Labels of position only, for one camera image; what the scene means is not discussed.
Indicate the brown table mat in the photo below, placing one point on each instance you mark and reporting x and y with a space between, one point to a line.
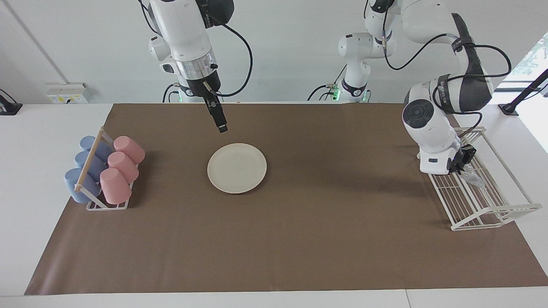
299 239

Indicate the silver mesh sponge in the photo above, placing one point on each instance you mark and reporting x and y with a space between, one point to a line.
476 179

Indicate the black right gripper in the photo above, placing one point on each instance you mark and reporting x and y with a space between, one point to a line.
197 87

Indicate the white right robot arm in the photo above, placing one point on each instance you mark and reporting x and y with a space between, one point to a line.
184 30

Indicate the cream round plate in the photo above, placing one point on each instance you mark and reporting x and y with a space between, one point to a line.
236 168

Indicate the cup rack with wooden rod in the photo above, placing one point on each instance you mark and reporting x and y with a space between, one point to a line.
89 161

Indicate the black clamp base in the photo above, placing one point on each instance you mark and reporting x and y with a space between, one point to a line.
8 108

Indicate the blue cup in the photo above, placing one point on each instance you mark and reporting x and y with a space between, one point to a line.
77 186
83 159
87 142

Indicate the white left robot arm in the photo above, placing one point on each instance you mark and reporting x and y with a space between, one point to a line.
428 124

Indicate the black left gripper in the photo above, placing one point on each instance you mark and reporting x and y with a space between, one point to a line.
462 157

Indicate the bright window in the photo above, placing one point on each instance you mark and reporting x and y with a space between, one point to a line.
535 60

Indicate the pink cup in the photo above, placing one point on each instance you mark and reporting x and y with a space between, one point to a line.
114 187
129 149
124 166

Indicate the black slanted stand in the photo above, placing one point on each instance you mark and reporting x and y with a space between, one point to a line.
524 92

